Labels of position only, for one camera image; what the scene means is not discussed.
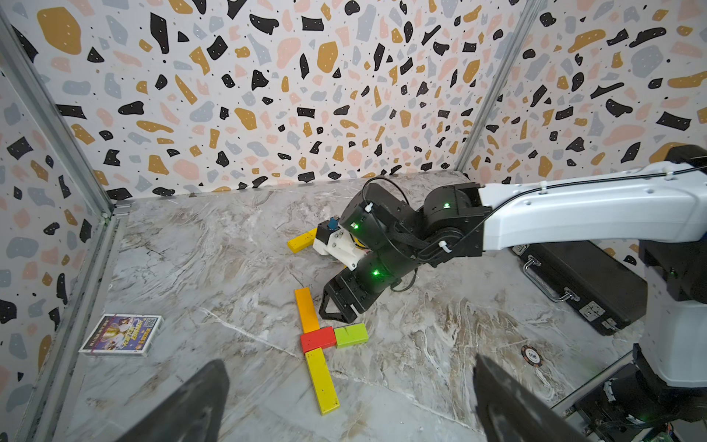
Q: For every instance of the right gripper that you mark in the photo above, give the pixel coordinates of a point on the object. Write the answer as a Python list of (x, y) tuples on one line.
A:
[(354, 291)]

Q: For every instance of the orange-yellow long block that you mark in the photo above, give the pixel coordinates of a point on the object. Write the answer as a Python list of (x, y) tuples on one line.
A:
[(307, 312)]

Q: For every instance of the small printed card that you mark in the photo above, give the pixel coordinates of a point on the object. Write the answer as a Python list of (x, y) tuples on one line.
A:
[(122, 334)]

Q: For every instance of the red block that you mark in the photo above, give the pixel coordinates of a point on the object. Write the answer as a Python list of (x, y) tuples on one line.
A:
[(319, 339)]

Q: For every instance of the black carrying case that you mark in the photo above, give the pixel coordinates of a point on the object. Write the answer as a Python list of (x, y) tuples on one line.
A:
[(580, 275)]

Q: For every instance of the lime green block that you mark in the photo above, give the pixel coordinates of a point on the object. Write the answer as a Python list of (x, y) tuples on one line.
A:
[(351, 335)]

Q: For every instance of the yellow block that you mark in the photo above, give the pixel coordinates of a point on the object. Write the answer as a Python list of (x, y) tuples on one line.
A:
[(302, 241), (322, 382)]

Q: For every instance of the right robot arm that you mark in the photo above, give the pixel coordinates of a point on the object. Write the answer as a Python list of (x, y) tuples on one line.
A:
[(380, 238)]

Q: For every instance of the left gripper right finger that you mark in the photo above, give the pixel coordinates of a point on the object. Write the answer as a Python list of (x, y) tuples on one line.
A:
[(510, 412)]

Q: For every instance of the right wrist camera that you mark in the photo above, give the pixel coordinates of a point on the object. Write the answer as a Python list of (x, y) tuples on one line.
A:
[(331, 239)]

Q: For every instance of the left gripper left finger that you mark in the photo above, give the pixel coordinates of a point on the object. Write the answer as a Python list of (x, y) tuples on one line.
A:
[(194, 412)]

